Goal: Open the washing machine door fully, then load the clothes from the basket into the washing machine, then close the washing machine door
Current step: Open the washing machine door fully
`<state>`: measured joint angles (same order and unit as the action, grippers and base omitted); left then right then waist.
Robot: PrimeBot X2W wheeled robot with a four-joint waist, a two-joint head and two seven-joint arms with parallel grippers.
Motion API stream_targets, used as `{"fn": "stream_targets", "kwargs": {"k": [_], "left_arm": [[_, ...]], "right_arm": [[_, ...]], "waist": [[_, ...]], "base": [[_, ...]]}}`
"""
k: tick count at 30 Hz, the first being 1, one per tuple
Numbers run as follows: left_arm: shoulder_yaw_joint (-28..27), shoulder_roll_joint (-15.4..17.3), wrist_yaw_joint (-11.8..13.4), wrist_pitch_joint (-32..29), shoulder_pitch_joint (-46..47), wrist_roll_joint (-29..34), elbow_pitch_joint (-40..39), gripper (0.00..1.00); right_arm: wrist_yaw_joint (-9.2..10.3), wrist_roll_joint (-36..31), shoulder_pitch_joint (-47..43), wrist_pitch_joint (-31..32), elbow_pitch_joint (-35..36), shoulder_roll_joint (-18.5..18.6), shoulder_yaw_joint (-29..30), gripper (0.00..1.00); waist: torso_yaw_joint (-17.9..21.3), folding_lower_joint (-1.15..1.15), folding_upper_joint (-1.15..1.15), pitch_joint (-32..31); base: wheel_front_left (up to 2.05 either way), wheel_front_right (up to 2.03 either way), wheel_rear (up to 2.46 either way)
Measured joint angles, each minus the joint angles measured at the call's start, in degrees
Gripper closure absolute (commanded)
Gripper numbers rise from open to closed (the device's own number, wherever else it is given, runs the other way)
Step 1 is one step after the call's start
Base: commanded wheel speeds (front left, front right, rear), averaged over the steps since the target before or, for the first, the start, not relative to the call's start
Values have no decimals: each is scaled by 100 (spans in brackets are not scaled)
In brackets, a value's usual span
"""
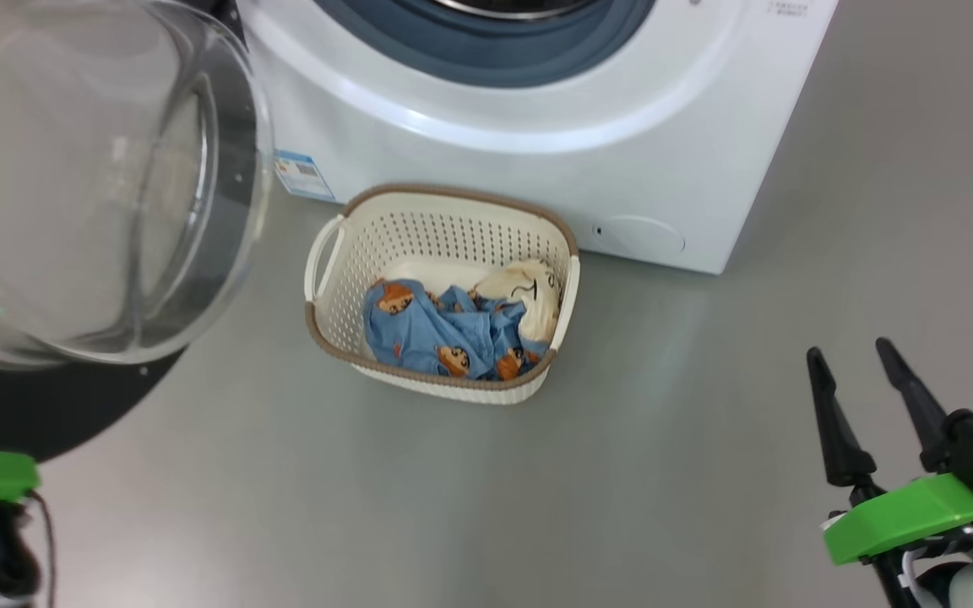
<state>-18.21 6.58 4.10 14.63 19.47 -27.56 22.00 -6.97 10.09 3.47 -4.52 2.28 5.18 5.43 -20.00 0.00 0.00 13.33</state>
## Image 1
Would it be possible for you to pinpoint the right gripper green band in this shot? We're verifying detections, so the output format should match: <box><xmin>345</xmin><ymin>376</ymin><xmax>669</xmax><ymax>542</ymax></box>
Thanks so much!
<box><xmin>807</xmin><ymin>338</ymin><xmax>973</xmax><ymax>567</ymax></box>

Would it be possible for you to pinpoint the blue energy label sticker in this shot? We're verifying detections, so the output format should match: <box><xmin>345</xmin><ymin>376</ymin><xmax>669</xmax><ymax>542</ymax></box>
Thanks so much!
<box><xmin>274</xmin><ymin>150</ymin><xmax>337</xmax><ymax>202</ymax></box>

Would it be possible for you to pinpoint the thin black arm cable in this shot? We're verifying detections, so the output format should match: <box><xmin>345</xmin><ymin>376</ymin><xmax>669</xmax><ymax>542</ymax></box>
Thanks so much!
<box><xmin>30</xmin><ymin>494</ymin><xmax>57</xmax><ymax>608</ymax></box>

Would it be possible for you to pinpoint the white front-load washing machine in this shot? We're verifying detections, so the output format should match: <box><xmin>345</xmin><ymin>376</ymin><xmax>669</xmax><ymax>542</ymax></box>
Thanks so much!
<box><xmin>233</xmin><ymin>0</ymin><xmax>840</xmax><ymax>275</ymax></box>

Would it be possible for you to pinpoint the blue cartoon print garment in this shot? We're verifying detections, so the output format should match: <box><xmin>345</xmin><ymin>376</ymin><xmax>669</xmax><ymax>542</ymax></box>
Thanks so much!
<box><xmin>361</xmin><ymin>279</ymin><xmax>552</xmax><ymax>381</ymax></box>

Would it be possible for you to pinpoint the glass washing machine door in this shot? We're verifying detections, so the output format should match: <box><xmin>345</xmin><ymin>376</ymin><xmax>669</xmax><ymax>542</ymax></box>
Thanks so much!
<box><xmin>0</xmin><ymin>0</ymin><xmax>275</xmax><ymax>464</ymax></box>

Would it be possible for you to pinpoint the cream perforated laundry basket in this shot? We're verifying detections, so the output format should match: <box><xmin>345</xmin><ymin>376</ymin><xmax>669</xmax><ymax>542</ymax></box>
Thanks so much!
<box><xmin>304</xmin><ymin>182</ymin><xmax>580</xmax><ymax>405</ymax></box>

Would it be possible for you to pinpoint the cream white garment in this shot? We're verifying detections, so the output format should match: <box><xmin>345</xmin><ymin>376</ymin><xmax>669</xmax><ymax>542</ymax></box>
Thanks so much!
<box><xmin>474</xmin><ymin>259</ymin><xmax>562</xmax><ymax>343</ymax></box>

